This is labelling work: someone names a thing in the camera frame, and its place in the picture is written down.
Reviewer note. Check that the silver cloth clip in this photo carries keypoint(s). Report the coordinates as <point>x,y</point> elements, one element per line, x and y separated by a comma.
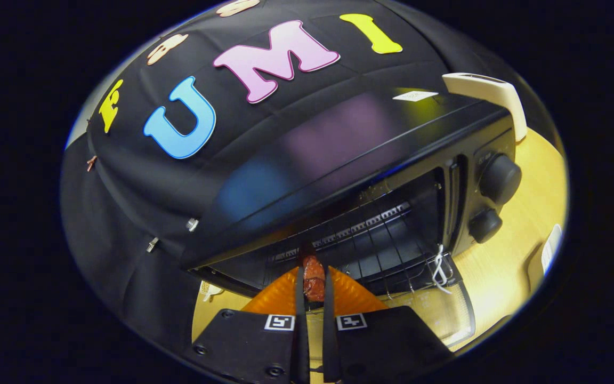
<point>152,245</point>

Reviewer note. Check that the black backdrop cloth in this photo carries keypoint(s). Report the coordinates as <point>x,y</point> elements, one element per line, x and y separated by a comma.
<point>142,213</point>

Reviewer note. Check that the pink cloth clip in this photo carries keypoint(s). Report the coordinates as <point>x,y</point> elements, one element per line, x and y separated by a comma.
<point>91,163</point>

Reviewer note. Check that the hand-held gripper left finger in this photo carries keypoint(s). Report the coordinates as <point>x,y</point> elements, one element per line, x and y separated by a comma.
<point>301,330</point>

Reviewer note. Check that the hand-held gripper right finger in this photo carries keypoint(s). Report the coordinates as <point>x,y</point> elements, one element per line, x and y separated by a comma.
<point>329,330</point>

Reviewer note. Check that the white toaster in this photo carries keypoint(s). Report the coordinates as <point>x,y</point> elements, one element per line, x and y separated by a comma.
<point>504,93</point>

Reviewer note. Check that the reddish brown meat piece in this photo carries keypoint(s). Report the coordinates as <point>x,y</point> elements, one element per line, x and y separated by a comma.
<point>314,277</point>

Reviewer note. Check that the black toaster oven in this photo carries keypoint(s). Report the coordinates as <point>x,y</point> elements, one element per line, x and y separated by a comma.
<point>339,144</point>

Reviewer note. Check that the small white ribbed dish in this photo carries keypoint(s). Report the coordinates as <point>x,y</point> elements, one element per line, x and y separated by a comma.
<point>551,250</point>

